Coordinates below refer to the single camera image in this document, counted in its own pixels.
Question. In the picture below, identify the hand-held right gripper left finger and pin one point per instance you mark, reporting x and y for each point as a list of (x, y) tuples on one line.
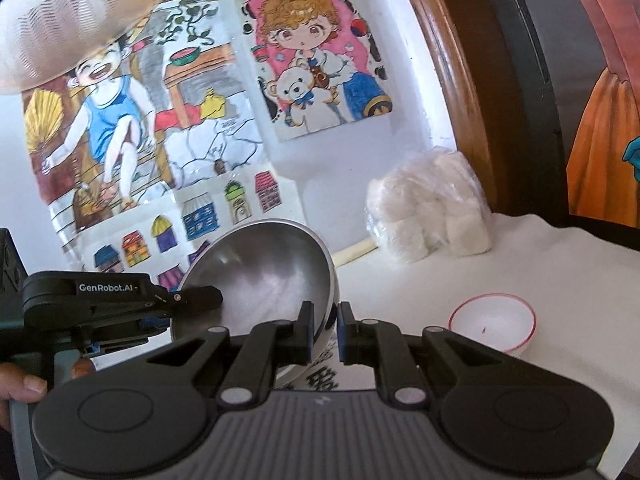
[(309, 332)]

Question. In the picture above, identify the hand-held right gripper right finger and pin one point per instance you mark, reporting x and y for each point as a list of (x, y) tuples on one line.
[(344, 335)]

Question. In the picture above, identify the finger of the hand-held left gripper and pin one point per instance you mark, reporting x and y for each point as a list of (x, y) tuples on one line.
[(125, 292), (125, 332)]

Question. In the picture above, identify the steel bowl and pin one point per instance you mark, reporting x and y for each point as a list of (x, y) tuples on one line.
[(260, 270)]

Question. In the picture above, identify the white red-rimmed ceramic bowl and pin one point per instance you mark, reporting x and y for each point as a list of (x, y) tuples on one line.
[(492, 325)]

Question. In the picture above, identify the person's left hand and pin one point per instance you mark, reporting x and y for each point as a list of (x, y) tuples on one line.
[(22, 390)]

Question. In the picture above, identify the cream candle stick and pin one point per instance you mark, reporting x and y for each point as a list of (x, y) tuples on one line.
[(352, 254)]

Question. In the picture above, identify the colourful houses drawing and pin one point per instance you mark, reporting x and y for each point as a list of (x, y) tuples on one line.
[(200, 220)]

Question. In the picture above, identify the plastic bag of white blocks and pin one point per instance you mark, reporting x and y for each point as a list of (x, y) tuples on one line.
[(430, 205)]

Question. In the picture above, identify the child with fan drawing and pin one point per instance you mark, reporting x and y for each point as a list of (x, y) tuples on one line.
[(115, 135)]

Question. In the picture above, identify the white printed tablecloth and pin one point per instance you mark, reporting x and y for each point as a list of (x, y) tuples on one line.
[(560, 285)]

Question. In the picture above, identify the child with teddy bear drawing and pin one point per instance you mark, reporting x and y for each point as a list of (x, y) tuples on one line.
[(305, 60)]

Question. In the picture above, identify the pale blurred mesh object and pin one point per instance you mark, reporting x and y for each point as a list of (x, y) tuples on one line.
[(75, 15)]

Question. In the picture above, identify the girl in orange dress poster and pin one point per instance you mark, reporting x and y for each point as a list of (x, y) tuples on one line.
[(610, 135)]

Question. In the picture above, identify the curved wooden frame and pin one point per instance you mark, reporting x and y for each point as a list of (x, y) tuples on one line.
[(450, 75)]

